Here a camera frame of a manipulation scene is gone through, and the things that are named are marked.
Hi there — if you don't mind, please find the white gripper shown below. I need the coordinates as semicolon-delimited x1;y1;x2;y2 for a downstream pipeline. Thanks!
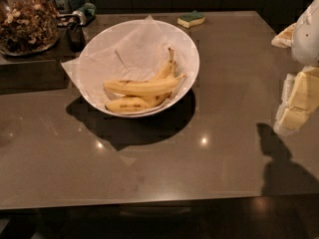
271;0;319;135

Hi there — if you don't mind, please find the yellow banana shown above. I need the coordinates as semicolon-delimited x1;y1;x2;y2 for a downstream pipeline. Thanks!
106;97;149;114
143;48;176;109
103;73;185;96

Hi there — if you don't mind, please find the white bowl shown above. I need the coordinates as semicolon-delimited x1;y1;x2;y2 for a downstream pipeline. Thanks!
77;18;199;118

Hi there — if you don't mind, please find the green yellow sponge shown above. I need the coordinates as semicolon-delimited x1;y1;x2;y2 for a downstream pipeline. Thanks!
177;11;205;29

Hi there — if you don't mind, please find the white paper liner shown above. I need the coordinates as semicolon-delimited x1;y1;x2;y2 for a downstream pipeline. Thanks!
63;17;197;118

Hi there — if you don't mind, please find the small dark cup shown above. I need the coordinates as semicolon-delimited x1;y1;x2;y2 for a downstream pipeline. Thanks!
67;24;86;52

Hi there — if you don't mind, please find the dark tray under jar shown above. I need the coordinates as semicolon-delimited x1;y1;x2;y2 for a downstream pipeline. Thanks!
0;32;81;95

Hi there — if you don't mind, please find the glass jar of nuts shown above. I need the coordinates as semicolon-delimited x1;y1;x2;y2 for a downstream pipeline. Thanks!
0;0;59;56

